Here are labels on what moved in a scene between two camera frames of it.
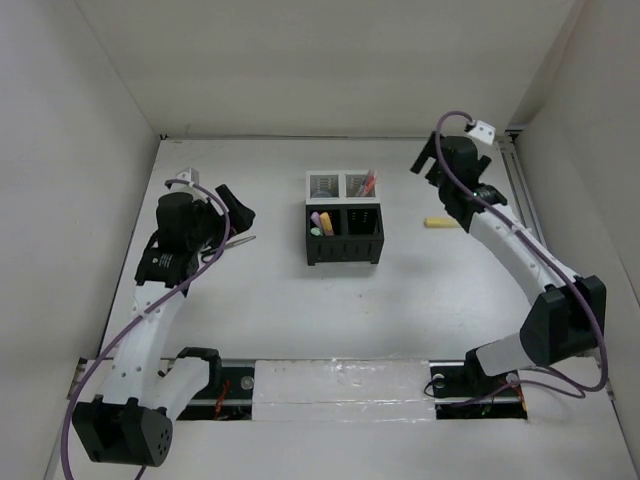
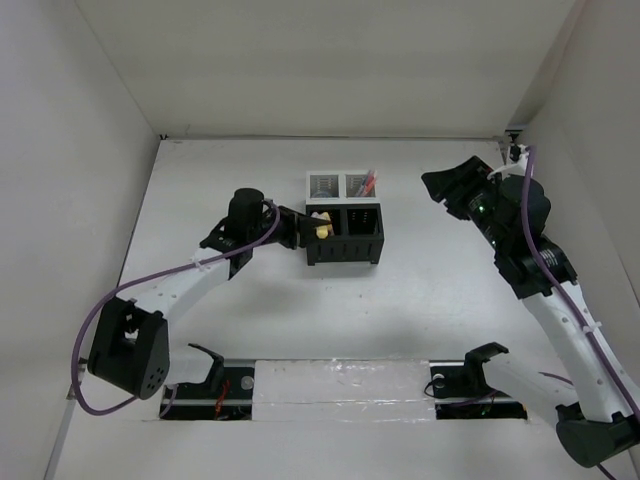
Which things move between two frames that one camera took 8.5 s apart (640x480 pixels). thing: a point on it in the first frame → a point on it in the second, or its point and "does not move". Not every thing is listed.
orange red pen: [371, 183] does not move
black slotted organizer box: [358, 234] does not move
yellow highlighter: [438, 222] → [322, 232]
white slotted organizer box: [338, 187] does not move
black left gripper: [240, 216] → [299, 229]
